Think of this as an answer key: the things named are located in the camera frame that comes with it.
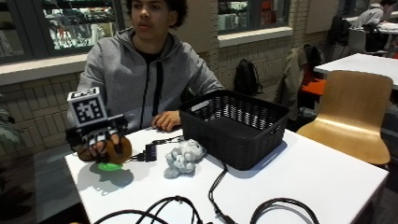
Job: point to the brown soft toy green feet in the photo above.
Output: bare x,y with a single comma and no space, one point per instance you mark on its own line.
123,148

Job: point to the white marker cube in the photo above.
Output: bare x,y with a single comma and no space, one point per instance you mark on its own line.
87,109

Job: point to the black usb hub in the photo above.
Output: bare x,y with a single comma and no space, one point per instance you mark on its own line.
150,152

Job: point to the grey soft toy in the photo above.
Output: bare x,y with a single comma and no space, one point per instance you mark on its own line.
182,158

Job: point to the the person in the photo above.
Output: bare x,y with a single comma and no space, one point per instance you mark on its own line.
145,68

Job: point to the black plastic basket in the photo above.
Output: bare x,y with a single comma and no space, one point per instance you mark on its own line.
243,146

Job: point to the large window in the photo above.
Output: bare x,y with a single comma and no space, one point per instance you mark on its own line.
61,25

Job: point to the black backpack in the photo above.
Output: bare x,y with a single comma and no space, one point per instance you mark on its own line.
246,77

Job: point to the beige jacket on chair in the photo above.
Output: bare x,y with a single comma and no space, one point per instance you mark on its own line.
291,74

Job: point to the orange chair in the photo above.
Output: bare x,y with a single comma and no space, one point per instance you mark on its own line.
312,87

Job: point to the small window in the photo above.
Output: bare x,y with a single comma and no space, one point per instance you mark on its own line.
252,14

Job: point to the wooden chair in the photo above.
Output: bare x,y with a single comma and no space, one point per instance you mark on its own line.
351,112

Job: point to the black coat on chair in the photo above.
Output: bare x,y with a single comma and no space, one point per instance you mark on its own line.
338,31

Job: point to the white table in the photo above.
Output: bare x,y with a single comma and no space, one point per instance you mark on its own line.
364,65

